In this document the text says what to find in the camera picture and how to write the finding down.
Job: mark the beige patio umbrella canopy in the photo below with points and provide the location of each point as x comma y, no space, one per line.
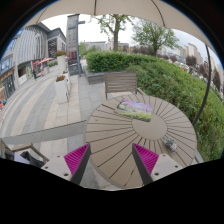
156,11

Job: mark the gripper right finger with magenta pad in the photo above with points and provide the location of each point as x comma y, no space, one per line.
152,166

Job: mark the tall advertising sign pillar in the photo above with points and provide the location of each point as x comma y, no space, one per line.
72,46

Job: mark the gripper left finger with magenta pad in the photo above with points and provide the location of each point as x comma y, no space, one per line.
71,166

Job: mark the far white flower planter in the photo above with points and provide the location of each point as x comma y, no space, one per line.
61,58

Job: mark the white flower planter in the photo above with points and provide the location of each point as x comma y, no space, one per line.
61,58
61,89

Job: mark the wooden chair at left edge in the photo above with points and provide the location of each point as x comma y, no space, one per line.
21,154

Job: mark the green trimmed hedge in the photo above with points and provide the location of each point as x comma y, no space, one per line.
159,78

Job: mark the round slatted wooden table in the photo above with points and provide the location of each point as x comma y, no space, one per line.
111,137

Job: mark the grey slatted wooden chair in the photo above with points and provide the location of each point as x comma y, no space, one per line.
121,82

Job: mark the near white flower planter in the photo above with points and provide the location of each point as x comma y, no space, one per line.
61,89

